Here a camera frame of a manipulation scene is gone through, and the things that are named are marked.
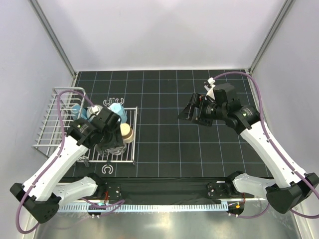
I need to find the steel tumbler cup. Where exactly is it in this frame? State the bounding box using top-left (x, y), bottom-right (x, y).
top-left (120, 123), bottom-right (134, 143)

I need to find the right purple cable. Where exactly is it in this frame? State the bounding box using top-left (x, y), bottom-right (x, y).
top-left (214, 71), bottom-right (319, 219)

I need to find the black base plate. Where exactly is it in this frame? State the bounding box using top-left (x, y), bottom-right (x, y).
top-left (103, 177), bottom-right (243, 205)

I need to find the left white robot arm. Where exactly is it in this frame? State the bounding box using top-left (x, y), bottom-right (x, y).
top-left (10, 108), bottom-right (122, 224)

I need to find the black grid mat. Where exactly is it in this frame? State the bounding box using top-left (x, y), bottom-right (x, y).
top-left (75, 70), bottom-right (271, 178)

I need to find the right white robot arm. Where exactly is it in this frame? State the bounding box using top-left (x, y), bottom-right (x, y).
top-left (178, 83), bottom-right (319, 214)

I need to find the grey ceramic mug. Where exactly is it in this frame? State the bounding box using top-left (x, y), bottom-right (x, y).
top-left (86, 105), bottom-right (103, 121)

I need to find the purple cable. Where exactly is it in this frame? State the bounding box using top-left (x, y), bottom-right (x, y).
top-left (214, 71), bottom-right (319, 219)
top-left (16, 89), bottom-right (124, 235)

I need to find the large clear plastic cup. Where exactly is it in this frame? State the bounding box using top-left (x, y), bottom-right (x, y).
top-left (107, 144), bottom-right (127, 156)

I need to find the slotted cable duct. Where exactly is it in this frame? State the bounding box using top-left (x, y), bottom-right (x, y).
top-left (58, 202), bottom-right (228, 213)

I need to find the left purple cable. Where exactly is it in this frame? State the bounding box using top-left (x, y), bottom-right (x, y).
top-left (16, 89), bottom-right (124, 235)

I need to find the blue ceramic mug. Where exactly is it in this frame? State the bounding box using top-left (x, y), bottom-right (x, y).
top-left (70, 104), bottom-right (88, 120)

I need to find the light blue tall mug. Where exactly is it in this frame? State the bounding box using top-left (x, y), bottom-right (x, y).
top-left (108, 103), bottom-right (127, 123)

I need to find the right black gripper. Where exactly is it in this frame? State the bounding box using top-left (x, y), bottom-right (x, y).
top-left (177, 93), bottom-right (226, 127)

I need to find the metal wire dish rack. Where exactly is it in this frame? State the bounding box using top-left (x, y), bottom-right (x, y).
top-left (31, 87), bottom-right (139, 166)

